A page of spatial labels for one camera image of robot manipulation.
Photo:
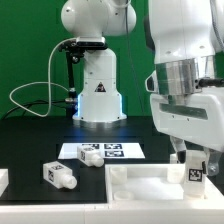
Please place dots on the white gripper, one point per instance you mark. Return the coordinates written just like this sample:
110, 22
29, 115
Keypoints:
199, 121

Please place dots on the white square tabletop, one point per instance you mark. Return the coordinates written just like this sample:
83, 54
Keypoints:
144, 182

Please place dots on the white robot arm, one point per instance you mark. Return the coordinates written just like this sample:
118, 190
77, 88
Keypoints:
166, 49

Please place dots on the white obstacle fence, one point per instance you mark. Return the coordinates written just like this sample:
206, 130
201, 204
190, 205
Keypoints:
207, 210

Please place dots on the white marker sheet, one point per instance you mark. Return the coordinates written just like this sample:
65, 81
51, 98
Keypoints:
107, 150

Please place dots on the grey stand camera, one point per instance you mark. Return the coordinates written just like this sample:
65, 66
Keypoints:
90, 42

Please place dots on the black camera stand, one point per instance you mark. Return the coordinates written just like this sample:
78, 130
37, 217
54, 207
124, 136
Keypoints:
71, 80

